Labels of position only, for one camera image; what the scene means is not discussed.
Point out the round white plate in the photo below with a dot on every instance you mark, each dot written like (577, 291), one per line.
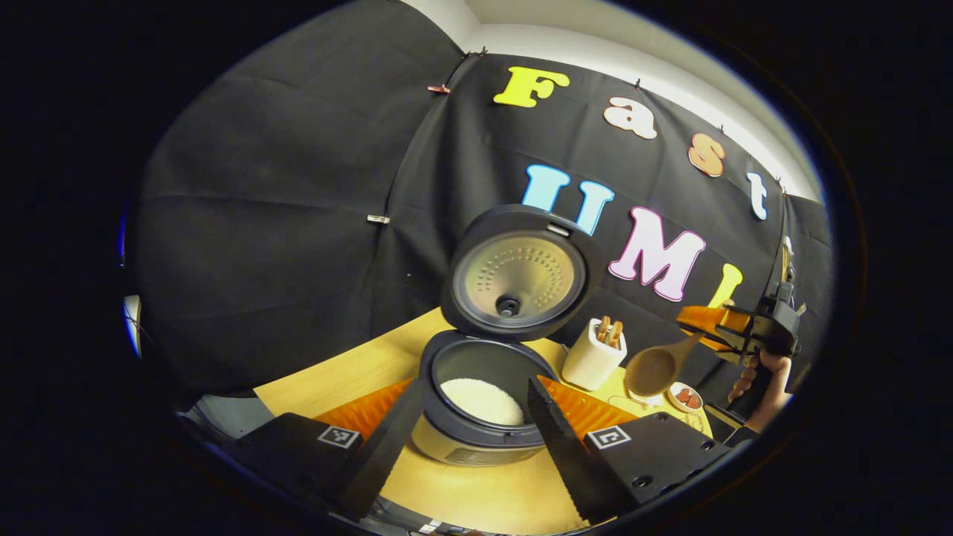
(670, 402)

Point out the wooden spoon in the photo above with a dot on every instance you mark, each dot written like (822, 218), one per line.
(651, 372)

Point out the white board edge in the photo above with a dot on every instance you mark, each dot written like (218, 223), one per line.
(132, 324)

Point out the toasted bread slice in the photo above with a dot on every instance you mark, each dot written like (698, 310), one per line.
(603, 329)
(616, 335)

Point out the white toaster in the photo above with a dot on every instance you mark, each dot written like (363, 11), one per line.
(588, 365)

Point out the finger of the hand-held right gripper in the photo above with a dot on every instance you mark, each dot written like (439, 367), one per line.
(711, 321)

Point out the silver clip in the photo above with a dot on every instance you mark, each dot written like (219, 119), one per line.
(378, 219)

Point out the black backdrop cloth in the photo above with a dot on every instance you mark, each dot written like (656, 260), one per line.
(260, 208)

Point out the red meat piece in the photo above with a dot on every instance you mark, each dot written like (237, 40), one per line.
(686, 397)

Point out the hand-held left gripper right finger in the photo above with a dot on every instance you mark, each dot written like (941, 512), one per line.
(569, 461)

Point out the heap of white rice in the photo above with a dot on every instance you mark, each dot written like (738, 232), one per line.
(480, 402)

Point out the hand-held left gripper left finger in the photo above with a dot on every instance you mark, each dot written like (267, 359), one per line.
(383, 454)

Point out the dark grey rice cooker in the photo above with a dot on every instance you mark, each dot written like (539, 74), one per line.
(461, 365)

